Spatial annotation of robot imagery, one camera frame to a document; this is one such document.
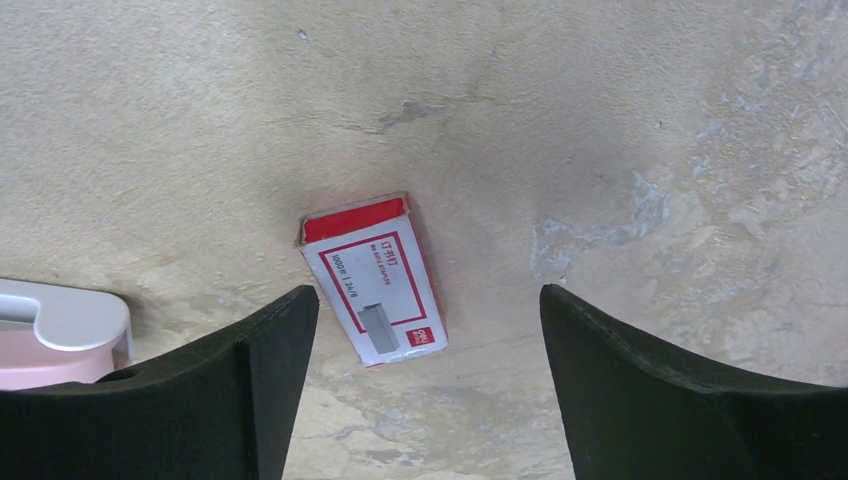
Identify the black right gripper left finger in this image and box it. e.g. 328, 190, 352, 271
1, 285, 319, 479

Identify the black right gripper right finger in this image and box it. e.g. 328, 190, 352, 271
539, 284, 847, 479

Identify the red white staple box sleeve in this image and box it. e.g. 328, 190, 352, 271
298, 192, 448, 367

